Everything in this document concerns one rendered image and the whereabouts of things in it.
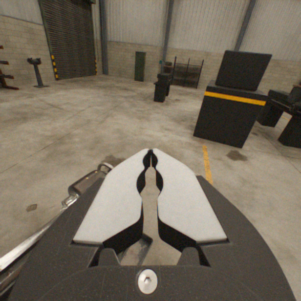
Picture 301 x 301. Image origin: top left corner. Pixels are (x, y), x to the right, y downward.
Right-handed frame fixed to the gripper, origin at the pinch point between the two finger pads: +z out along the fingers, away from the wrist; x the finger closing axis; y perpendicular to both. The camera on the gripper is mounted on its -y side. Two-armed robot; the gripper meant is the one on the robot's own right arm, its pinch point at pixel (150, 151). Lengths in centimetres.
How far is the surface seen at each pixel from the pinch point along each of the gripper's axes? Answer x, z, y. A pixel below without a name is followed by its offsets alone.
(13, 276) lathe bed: -57, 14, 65
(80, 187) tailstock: -31, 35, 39
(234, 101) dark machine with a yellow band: 177, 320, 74
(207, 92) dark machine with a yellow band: 124, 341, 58
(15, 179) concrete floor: -195, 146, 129
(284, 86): 929, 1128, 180
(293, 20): 852, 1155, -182
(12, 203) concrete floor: -171, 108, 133
